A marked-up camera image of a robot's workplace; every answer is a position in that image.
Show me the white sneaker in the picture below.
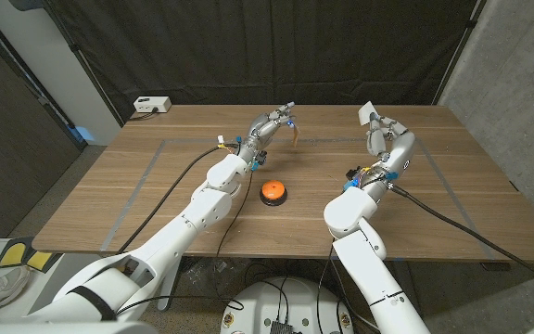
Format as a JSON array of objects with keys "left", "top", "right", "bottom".
[{"left": 0, "top": 258, "right": 32, "bottom": 311}]

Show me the grey table leg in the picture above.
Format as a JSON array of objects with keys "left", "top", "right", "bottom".
[{"left": 157, "top": 256, "right": 184, "bottom": 312}]

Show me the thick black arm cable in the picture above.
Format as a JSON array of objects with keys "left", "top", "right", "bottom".
[
  {"left": 117, "top": 144, "right": 241, "bottom": 255},
  {"left": 387, "top": 183, "right": 534, "bottom": 291}
]

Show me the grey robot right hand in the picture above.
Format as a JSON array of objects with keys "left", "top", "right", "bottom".
[{"left": 359, "top": 112, "right": 416, "bottom": 186}]

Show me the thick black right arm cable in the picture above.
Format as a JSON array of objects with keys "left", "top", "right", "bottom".
[{"left": 387, "top": 183, "right": 534, "bottom": 291}]

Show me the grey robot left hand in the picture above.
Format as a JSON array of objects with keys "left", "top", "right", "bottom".
[{"left": 237, "top": 101, "right": 296, "bottom": 164}]

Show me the clear plastic bag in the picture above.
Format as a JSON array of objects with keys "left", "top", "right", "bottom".
[{"left": 183, "top": 257, "right": 250, "bottom": 303}]

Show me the black electronics box on torso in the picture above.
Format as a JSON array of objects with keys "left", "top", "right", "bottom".
[{"left": 270, "top": 319, "right": 295, "bottom": 334}]

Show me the yellow and black foot pedal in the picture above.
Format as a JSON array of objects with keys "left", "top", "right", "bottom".
[{"left": 0, "top": 237, "right": 64, "bottom": 273}]

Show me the white power outlet box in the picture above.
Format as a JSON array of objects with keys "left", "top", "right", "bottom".
[{"left": 133, "top": 96, "right": 172, "bottom": 114}]

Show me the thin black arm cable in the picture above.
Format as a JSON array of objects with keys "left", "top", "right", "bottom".
[
  {"left": 315, "top": 244, "right": 337, "bottom": 334},
  {"left": 116, "top": 170, "right": 256, "bottom": 316}
]

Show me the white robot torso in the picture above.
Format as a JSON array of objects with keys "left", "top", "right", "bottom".
[{"left": 220, "top": 276, "right": 355, "bottom": 334}]

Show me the orange button with black base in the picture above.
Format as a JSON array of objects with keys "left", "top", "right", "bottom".
[{"left": 259, "top": 179, "right": 289, "bottom": 208}]

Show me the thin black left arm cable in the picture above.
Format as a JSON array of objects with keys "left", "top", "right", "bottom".
[{"left": 116, "top": 170, "right": 256, "bottom": 316}]

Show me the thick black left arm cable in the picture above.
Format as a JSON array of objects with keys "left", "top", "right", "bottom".
[{"left": 117, "top": 144, "right": 241, "bottom": 255}]

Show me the dark door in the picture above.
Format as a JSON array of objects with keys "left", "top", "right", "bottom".
[{"left": 0, "top": 8, "right": 87, "bottom": 242}]

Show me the black backdrop cloth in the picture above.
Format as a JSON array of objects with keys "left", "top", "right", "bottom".
[{"left": 44, "top": 0, "right": 487, "bottom": 125}]

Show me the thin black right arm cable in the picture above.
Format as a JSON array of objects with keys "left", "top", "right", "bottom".
[{"left": 315, "top": 244, "right": 337, "bottom": 334}]

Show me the white bandage backing paper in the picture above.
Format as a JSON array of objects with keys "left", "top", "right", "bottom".
[{"left": 358, "top": 100, "right": 379, "bottom": 127}]

